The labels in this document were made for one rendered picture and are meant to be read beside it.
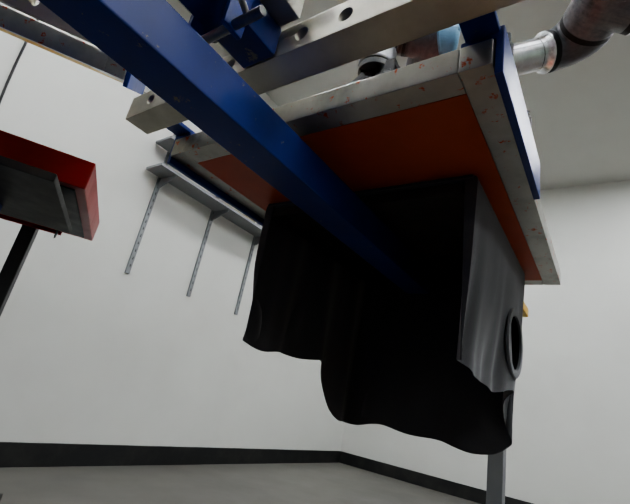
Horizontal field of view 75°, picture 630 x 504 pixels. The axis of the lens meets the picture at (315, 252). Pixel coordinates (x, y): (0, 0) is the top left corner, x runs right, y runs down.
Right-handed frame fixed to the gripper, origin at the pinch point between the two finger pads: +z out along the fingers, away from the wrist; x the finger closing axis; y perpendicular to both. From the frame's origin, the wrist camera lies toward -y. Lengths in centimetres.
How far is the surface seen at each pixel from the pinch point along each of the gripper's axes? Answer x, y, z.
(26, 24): -43, -50, -12
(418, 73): -18.6, 20.6, 4.3
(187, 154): -17.7, -24.8, 6.1
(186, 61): -38.1, 3.1, 13.6
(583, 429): 367, 19, 28
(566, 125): 268, 18, -198
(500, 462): 75, 13, 51
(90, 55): -33, -44, -11
